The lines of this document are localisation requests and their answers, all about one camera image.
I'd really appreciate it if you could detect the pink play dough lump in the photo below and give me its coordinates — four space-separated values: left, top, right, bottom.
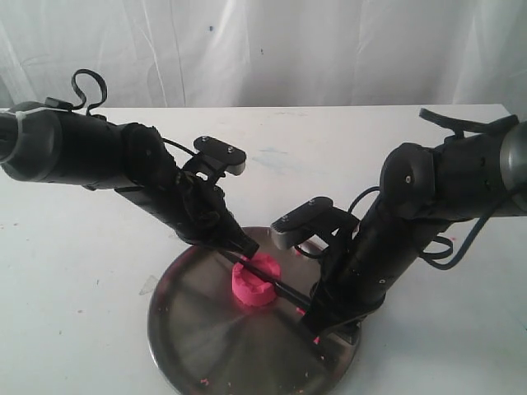
231 253 282 307

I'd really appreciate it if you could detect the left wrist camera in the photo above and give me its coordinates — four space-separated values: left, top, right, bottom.
183 136 247 184

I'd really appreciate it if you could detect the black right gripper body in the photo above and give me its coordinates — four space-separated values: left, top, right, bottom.
313 197 436 329

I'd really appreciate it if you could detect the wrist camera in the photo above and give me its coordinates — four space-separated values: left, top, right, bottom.
183 136 247 184
270 197 359 250

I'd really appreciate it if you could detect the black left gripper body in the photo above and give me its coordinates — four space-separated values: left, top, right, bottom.
115 172 239 247

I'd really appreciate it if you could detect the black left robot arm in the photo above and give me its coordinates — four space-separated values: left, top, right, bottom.
1 102 259 258

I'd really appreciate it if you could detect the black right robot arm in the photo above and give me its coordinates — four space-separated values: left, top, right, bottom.
301 117 526 337

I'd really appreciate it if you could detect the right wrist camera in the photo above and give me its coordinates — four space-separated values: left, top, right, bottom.
270 197 359 250

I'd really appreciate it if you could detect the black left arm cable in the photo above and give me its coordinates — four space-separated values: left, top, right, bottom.
44 68 109 119

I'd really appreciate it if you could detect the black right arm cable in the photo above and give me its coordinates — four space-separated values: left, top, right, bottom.
347 107 520 272

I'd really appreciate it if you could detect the clear tape strip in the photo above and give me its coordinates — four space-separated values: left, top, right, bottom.
138 275 159 296

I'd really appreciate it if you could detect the white backdrop curtain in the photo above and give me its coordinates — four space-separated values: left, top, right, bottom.
1 1 526 113

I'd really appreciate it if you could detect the round steel plate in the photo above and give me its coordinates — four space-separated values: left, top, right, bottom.
147 247 360 394

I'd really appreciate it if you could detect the black serrated knife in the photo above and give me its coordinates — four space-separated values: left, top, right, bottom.
220 252 310 312

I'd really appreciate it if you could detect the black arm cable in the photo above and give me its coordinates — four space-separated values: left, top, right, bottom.
347 107 520 272
44 68 109 119

